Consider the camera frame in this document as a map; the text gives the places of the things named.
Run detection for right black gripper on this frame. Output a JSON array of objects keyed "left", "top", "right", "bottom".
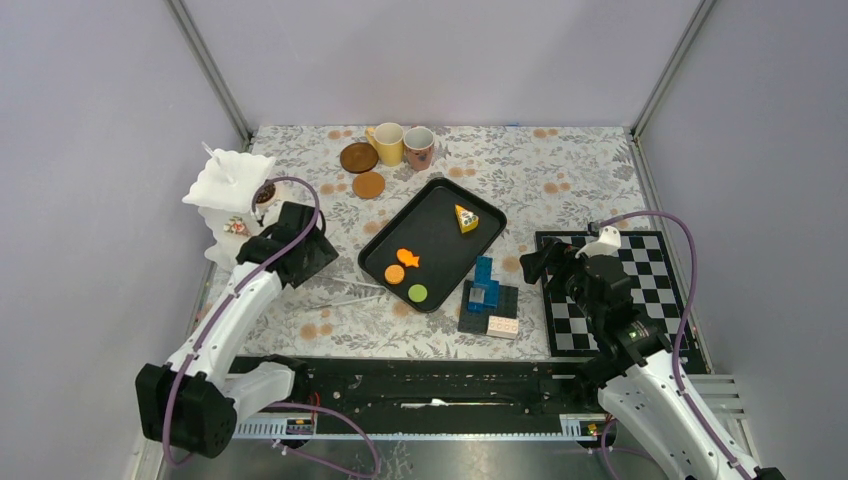
[{"left": 517, "top": 237, "right": 602, "bottom": 324}]

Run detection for chocolate sprinkle donut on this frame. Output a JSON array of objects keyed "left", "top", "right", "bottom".
[{"left": 255, "top": 183, "right": 276, "bottom": 206}]

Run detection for white strawberry cake slice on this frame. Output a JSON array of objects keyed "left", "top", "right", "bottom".
[{"left": 224, "top": 217, "right": 251, "bottom": 237}]

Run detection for silver tongs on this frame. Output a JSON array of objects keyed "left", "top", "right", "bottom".
[{"left": 306, "top": 275, "right": 388, "bottom": 311}]

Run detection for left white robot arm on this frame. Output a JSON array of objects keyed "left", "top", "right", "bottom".
[{"left": 135, "top": 201, "right": 338, "bottom": 458}]

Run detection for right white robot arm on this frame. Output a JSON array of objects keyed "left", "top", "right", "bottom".
[{"left": 520, "top": 240, "right": 783, "bottom": 479}]

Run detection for light brown round coaster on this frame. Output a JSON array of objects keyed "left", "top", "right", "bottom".
[{"left": 352, "top": 171, "right": 386, "bottom": 199}]

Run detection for white tiered dessert stand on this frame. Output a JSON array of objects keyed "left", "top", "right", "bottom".
[{"left": 182, "top": 149, "right": 275, "bottom": 272}]

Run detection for blue lego block stack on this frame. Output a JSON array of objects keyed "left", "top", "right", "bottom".
[{"left": 466, "top": 256, "right": 500, "bottom": 313}]

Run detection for dark brown round coaster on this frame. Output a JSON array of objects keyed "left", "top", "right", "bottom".
[{"left": 339, "top": 142, "right": 379, "bottom": 174}]

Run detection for beige lego brick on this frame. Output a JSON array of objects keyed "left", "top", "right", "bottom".
[{"left": 485, "top": 315, "right": 519, "bottom": 340}]

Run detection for yellow cake slice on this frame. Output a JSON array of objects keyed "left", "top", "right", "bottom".
[{"left": 455, "top": 204, "right": 480, "bottom": 234}]

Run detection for black lego baseplate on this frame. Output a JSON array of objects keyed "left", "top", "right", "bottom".
[{"left": 457, "top": 280, "right": 518, "bottom": 335}]

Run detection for black white checkerboard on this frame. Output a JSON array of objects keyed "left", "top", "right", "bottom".
[{"left": 540, "top": 231, "right": 684, "bottom": 357}]

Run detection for orange round biscuit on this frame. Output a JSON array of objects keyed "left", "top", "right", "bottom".
[{"left": 384, "top": 264, "right": 406, "bottom": 285}]

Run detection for orange fish biscuit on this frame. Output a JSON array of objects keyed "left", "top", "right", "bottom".
[{"left": 396, "top": 248, "right": 420, "bottom": 268}]

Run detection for yellow mug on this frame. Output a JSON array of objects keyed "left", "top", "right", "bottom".
[{"left": 365, "top": 122, "right": 404, "bottom": 167}]

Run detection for black serving tray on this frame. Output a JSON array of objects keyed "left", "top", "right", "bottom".
[{"left": 358, "top": 178, "right": 508, "bottom": 313}]

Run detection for green round cookie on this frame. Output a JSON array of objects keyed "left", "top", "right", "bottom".
[{"left": 407, "top": 284, "right": 428, "bottom": 304}]

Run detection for pink patterned mug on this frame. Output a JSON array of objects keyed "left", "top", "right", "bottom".
[{"left": 403, "top": 126, "right": 436, "bottom": 171}]

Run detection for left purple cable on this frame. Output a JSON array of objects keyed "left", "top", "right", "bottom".
[{"left": 161, "top": 176, "right": 323, "bottom": 468}]

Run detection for purple cable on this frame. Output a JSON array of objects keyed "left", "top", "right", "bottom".
[
  {"left": 161, "top": 176, "right": 323, "bottom": 468},
  {"left": 592, "top": 210, "right": 757, "bottom": 480}
]

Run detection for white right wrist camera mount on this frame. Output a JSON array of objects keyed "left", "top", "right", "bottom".
[{"left": 575, "top": 226, "right": 621, "bottom": 258}]

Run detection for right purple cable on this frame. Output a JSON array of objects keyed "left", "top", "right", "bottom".
[{"left": 592, "top": 210, "right": 757, "bottom": 480}]

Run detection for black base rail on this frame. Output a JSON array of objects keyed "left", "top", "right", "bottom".
[{"left": 228, "top": 357, "right": 614, "bottom": 435}]

